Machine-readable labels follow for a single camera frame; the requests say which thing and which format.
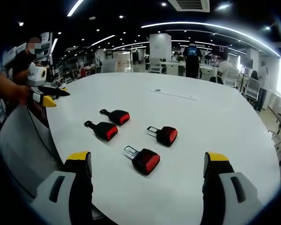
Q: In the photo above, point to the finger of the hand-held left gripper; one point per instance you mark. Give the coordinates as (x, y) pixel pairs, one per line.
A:
(55, 92)
(49, 101)

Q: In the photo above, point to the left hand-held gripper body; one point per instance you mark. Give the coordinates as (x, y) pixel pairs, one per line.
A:
(37, 75)

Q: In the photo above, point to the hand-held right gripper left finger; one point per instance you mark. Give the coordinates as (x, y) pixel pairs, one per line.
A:
(61, 197)

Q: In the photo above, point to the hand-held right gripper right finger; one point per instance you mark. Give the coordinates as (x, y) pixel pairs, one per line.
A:
(227, 199)

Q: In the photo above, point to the seat belt buckle black tab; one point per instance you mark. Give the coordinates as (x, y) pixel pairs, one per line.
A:
(118, 116)
(105, 130)

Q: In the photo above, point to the seat belt buckle metal tongue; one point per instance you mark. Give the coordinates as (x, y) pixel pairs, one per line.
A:
(146, 160)
(166, 136)

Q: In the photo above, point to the person's left forearm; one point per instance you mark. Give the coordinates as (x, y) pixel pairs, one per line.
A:
(9, 87)

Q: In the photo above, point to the person's body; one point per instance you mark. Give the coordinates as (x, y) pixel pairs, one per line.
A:
(21, 65)

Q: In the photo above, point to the grey mesh office chair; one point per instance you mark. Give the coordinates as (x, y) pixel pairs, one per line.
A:
(23, 150)

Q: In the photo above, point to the white office chair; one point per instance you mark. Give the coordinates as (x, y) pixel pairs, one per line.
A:
(231, 77)
(252, 89)
(155, 68)

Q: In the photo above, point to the white office desk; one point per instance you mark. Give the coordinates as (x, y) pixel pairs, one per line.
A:
(175, 68)

